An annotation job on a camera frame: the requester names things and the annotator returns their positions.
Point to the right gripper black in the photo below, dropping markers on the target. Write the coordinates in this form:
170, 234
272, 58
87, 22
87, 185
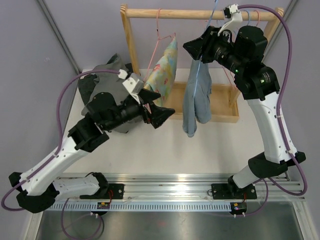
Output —
204, 45

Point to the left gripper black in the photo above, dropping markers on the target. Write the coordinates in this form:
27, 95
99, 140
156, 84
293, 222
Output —
158, 114

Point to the floral pastel skirt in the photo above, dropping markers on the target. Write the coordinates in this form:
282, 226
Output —
163, 75

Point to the light blue denim skirt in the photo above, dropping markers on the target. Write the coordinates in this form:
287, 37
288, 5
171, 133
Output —
196, 107

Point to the grey skirt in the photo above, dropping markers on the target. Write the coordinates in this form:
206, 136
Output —
114, 63

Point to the dark dotted skirt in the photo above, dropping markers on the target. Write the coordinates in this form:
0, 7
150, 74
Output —
101, 82

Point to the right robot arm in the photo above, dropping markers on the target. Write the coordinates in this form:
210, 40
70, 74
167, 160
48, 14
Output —
259, 86

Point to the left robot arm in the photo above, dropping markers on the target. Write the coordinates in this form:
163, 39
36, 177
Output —
40, 187

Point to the wooden clothes rack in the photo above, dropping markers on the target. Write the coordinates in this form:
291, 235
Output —
223, 100

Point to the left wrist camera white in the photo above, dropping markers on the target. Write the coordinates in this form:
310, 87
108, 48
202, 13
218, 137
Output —
132, 83

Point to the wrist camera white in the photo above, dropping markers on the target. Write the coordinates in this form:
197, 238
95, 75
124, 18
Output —
233, 16
132, 83

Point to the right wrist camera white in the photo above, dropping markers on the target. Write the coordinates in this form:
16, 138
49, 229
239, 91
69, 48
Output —
233, 16

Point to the aluminium mounting rail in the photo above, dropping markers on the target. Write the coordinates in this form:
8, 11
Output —
157, 187

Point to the white slotted cable duct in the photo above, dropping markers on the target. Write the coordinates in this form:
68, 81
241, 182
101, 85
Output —
141, 206

